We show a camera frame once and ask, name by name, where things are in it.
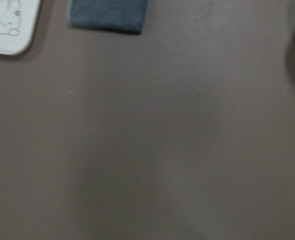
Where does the white rabbit tray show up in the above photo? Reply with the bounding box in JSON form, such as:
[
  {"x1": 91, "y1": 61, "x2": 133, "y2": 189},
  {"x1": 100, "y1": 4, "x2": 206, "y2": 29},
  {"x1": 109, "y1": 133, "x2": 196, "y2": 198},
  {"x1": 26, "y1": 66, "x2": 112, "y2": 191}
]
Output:
[{"x1": 0, "y1": 0, "x2": 42, "y2": 56}]

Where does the grey folded cloth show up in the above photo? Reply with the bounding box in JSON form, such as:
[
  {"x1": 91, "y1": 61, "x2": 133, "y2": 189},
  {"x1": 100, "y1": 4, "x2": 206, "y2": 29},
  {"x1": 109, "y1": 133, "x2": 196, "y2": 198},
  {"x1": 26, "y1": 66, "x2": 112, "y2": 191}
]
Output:
[{"x1": 67, "y1": 0, "x2": 148, "y2": 34}]

